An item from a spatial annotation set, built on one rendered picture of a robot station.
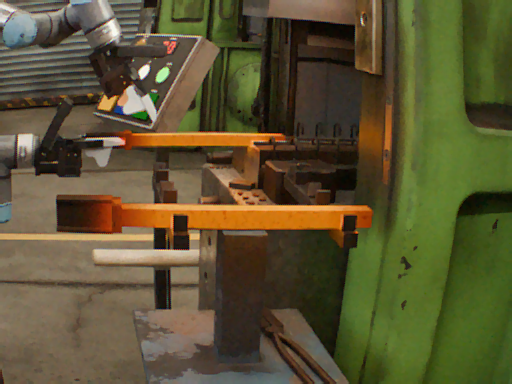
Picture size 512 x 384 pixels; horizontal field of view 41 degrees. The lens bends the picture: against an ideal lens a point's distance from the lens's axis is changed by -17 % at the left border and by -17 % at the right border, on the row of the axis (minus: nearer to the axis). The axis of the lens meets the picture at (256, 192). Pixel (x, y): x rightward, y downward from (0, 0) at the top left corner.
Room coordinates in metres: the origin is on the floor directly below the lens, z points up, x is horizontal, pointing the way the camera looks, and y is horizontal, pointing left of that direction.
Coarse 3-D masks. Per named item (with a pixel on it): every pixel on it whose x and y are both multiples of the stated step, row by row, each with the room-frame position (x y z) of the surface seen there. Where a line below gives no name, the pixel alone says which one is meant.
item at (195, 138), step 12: (96, 132) 1.55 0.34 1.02; (120, 132) 1.56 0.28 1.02; (192, 132) 1.61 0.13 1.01; (132, 144) 1.55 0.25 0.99; (144, 144) 1.55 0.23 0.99; (156, 144) 1.56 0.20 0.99; (168, 144) 1.57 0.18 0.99; (180, 144) 1.57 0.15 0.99; (192, 144) 1.58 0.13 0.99; (204, 144) 1.59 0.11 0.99; (216, 144) 1.60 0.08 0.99; (228, 144) 1.60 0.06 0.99; (240, 144) 1.61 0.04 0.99
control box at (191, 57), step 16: (176, 48) 2.07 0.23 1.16; (192, 48) 2.02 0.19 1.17; (208, 48) 2.05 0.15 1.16; (144, 64) 2.14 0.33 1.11; (160, 64) 2.08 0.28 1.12; (176, 64) 2.03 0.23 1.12; (192, 64) 2.01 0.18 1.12; (208, 64) 2.05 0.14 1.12; (144, 80) 2.09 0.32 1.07; (176, 80) 1.99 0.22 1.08; (192, 80) 2.02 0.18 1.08; (160, 96) 1.99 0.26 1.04; (176, 96) 1.99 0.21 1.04; (192, 96) 2.02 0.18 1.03; (96, 112) 2.17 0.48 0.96; (112, 112) 2.11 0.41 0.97; (160, 112) 1.96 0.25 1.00; (176, 112) 1.99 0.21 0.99; (128, 128) 2.12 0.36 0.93; (144, 128) 1.98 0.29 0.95; (160, 128) 1.96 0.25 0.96; (176, 128) 1.99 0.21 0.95
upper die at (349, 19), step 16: (256, 0) 1.64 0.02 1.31; (272, 0) 1.56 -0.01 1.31; (288, 0) 1.57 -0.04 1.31; (304, 0) 1.58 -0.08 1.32; (320, 0) 1.59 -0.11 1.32; (336, 0) 1.60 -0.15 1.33; (352, 0) 1.61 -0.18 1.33; (272, 16) 1.56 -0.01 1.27; (288, 16) 1.57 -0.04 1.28; (304, 16) 1.58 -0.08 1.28; (320, 16) 1.59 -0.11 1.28; (336, 16) 1.60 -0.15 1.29; (352, 16) 1.61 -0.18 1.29
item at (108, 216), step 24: (72, 216) 0.91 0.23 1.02; (96, 216) 0.92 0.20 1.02; (120, 216) 0.91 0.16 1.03; (144, 216) 0.93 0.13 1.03; (168, 216) 0.93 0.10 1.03; (192, 216) 0.94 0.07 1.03; (216, 216) 0.94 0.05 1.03; (240, 216) 0.95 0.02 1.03; (264, 216) 0.96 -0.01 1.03; (288, 216) 0.96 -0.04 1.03; (312, 216) 0.97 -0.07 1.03; (336, 216) 0.97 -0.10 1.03; (360, 216) 0.98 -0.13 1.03
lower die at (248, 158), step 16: (256, 144) 1.61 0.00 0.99; (272, 144) 1.61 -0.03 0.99; (288, 144) 1.62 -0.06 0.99; (304, 144) 1.63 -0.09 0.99; (320, 144) 1.64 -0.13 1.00; (336, 144) 1.65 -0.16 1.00; (240, 160) 1.69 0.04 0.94; (256, 160) 1.57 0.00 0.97; (288, 160) 1.57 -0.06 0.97; (304, 160) 1.58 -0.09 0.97; (320, 160) 1.59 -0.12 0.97; (352, 160) 1.61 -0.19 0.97; (256, 176) 1.57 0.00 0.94
